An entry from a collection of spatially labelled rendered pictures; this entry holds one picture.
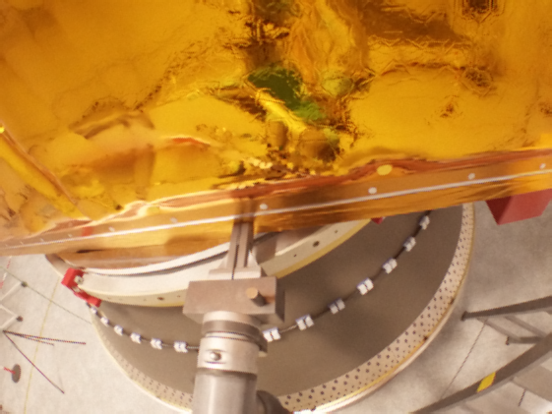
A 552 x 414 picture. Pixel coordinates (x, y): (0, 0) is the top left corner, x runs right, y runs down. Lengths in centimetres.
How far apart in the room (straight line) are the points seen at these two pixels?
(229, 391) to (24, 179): 45
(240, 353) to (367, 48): 32
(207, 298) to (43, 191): 33
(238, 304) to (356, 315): 41
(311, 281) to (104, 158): 45
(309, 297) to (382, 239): 21
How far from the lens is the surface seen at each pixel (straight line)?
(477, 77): 27
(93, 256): 68
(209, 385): 32
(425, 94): 26
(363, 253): 62
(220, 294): 36
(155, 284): 54
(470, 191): 46
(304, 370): 78
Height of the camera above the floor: 209
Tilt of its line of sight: 47 degrees down
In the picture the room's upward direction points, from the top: 22 degrees counter-clockwise
